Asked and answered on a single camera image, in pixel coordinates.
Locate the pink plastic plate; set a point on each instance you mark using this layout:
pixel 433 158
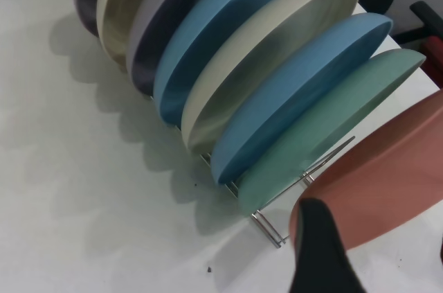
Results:
pixel 387 168

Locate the blue plastic plate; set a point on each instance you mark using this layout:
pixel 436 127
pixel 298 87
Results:
pixel 277 99
pixel 207 29

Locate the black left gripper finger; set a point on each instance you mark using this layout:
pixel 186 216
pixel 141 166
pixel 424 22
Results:
pixel 318 258

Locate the red object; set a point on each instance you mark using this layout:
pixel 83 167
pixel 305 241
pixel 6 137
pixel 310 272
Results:
pixel 435 57

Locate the black rounded bar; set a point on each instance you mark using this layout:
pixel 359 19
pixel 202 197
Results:
pixel 427 17

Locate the beige plastic plate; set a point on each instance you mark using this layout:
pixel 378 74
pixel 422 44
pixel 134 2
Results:
pixel 114 12
pixel 242 64

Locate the green plastic plate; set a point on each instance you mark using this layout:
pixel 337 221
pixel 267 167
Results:
pixel 311 126

